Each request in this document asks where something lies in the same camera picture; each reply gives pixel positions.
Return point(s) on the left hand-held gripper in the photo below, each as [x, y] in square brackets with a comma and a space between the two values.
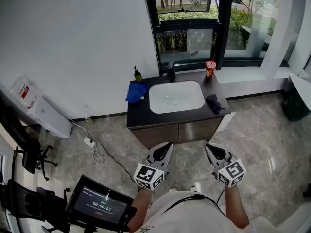
[148, 176]

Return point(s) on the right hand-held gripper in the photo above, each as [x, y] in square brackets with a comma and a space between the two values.
[232, 172]

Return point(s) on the dark grey rag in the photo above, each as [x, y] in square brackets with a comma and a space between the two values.
[213, 103]

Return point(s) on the black faucet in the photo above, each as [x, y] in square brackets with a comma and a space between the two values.
[171, 73]

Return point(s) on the person's right forearm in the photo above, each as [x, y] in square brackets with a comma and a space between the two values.
[234, 205]

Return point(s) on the person's left forearm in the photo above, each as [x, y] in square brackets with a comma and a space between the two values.
[141, 207]

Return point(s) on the dark vanity cabinet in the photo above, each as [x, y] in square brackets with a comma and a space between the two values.
[155, 132]

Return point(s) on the person's white shoe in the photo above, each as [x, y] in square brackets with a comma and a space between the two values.
[194, 189]
[173, 190]

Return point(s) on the white sink basin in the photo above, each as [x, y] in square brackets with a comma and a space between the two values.
[176, 96]

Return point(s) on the person's white shirt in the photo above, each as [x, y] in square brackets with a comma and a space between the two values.
[192, 217]

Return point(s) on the crumpled blue fabric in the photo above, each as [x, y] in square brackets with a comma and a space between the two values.
[136, 92]

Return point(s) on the white power strip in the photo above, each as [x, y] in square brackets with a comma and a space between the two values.
[89, 141]

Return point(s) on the black monitor screen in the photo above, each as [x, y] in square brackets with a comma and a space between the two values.
[100, 207]

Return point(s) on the green soap pump bottle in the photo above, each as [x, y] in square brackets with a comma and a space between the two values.
[138, 76]

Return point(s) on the red drink cup with straw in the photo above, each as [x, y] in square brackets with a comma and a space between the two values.
[210, 69]

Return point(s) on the white box appliance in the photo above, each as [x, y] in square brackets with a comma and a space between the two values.
[51, 118]

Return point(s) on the black mesh chair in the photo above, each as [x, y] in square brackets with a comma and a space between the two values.
[22, 200]

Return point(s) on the clear bag with red label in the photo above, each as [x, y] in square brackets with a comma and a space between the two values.
[23, 91]

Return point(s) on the black window frame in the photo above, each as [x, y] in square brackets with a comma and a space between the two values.
[224, 33]

